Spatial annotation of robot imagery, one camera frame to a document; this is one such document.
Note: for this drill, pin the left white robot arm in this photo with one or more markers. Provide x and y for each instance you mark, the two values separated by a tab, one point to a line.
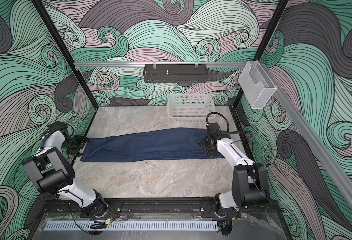
51	173

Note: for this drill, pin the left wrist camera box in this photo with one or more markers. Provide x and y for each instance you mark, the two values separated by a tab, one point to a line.
58	126

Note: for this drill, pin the clear plastic wall bin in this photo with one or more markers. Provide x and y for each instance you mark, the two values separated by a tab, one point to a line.
257	84

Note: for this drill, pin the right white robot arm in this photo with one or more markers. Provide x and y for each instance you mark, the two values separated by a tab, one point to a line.
249	180

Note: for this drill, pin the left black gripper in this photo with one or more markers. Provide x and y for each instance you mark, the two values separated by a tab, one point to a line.
76	151

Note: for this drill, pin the black perforated metal tray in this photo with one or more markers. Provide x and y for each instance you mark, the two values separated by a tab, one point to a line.
175	73

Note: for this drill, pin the white slotted cable duct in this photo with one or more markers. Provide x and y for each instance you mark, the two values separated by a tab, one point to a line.
134	226

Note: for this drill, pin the white perforated plastic basket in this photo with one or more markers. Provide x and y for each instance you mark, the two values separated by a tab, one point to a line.
190	108

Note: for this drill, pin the dark blue denim trousers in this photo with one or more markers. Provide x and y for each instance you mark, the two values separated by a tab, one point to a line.
167	144

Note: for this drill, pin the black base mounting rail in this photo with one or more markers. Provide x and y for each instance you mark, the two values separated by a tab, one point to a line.
204	207

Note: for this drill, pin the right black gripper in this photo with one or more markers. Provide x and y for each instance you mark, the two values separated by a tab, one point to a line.
202	142

